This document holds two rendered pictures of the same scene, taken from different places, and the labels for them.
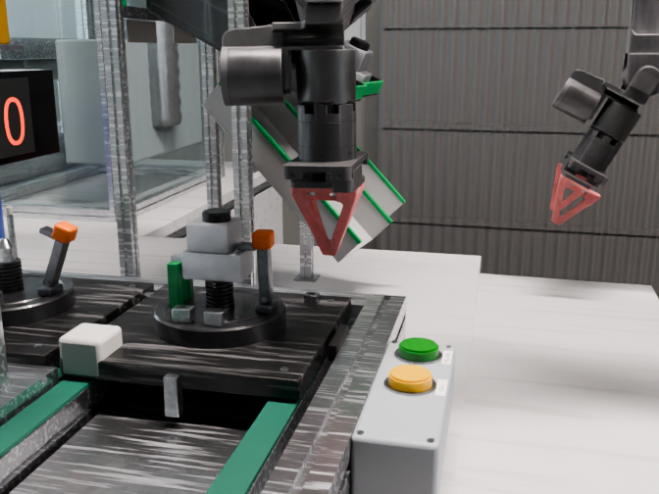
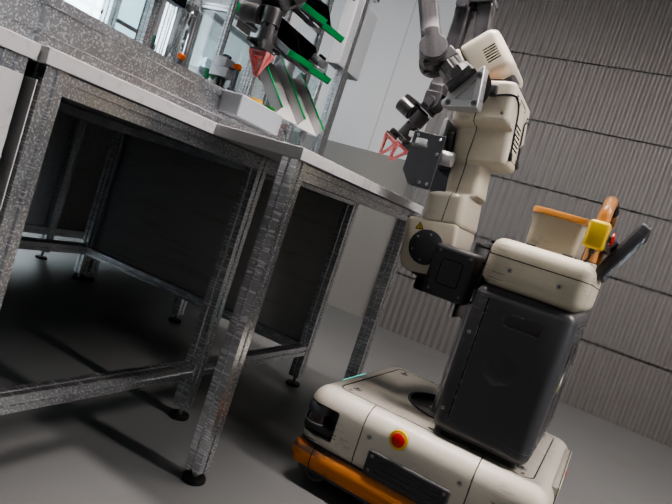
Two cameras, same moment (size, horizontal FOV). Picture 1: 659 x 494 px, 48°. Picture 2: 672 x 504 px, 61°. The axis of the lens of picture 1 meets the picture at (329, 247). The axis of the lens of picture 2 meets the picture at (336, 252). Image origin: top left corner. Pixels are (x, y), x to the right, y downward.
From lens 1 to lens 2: 1.28 m
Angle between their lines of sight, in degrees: 16
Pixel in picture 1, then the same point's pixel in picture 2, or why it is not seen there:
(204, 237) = (219, 60)
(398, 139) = not seen: hidden behind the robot
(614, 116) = (415, 114)
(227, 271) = (222, 72)
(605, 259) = not seen: hidden behind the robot
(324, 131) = (262, 30)
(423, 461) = (238, 98)
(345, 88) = (273, 20)
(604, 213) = not seen: hidden behind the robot
